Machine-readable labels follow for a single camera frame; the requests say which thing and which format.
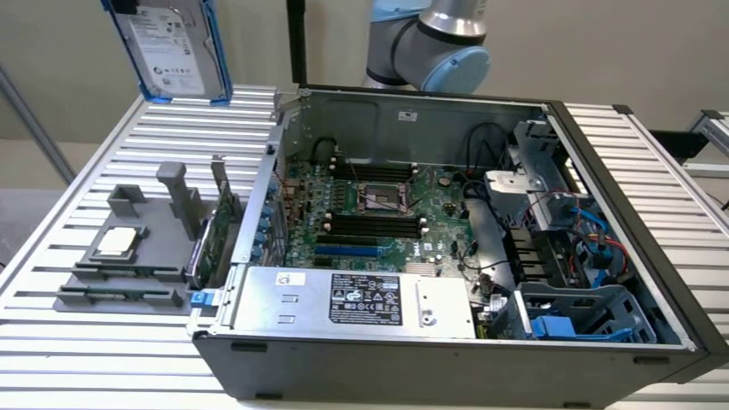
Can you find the hard disk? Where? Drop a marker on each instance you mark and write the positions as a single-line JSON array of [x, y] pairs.
[[171, 47]]

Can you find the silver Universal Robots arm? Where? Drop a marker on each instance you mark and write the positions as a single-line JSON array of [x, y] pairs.
[[433, 47]]

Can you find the grey metal disk bay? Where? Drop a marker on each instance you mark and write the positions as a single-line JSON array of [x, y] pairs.
[[574, 314]]

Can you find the CPU socket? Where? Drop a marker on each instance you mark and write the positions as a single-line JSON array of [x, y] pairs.
[[382, 197]]

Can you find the green motherboard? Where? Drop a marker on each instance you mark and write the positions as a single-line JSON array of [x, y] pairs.
[[378, 222]]

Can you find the black open PC case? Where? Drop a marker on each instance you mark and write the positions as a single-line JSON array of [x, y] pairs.
[[449, 265]]

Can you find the silver power supply unit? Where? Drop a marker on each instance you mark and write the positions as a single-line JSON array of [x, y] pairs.
[[353, 301]]

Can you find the green graphics card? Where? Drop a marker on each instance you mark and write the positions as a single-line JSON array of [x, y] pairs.
[[219, 230]]

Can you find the grey metal drive cage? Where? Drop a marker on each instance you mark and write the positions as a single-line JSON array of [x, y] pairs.
[[534, 171]]

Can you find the blue case latch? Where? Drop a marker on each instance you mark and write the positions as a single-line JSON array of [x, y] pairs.
[[203, 298]]

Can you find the grey parts rack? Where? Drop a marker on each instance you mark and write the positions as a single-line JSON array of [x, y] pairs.
[[143, 252]]

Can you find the blue plastic drive clip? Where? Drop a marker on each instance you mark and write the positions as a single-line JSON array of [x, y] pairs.
[[549, 326]]

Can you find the silver CPU chip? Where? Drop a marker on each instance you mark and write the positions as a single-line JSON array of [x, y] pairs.
[[119, 241]]

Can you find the green RAM stick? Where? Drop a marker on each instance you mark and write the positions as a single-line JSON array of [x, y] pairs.
[[123, 270], [116, 294]]

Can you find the black vertical post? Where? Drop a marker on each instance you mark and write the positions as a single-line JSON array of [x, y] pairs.
[[297, 41]]

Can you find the aluminium frame table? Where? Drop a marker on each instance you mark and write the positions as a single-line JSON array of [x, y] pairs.
[[702, 141]]

